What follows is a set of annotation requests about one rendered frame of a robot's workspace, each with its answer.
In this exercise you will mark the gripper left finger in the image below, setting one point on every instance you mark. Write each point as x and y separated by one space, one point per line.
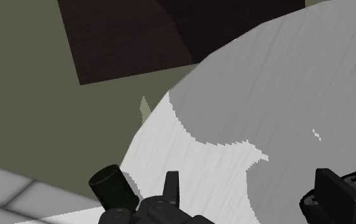
171 186

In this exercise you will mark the black cylinder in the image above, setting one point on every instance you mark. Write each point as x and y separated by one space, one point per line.
112 186

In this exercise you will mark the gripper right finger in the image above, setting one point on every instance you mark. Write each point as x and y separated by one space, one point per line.
333 195

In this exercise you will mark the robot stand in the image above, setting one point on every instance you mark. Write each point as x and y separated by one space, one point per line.
118 37

